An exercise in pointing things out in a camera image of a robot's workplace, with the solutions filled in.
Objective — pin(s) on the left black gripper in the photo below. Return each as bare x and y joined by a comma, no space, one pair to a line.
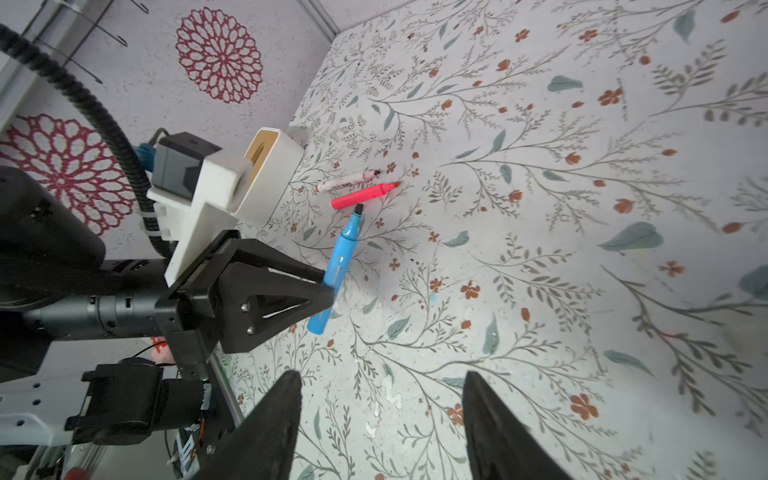
56,285

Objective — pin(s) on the black wire wall rack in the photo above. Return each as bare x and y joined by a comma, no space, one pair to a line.
62,29

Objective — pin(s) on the wooden lid tissue box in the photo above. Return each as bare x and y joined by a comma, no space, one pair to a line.
273,159

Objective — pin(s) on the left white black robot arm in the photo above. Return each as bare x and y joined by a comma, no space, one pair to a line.
115,404

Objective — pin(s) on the blue highlighter pen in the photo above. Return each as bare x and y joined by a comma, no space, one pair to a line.
338,266

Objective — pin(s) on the white marker pen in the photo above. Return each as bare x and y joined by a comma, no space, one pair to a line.
347,181

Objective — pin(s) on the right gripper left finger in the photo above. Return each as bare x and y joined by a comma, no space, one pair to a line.
263,446

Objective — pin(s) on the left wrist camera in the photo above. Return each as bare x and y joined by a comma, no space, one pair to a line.
193,183

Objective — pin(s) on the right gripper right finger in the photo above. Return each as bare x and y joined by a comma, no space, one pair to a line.
498,444

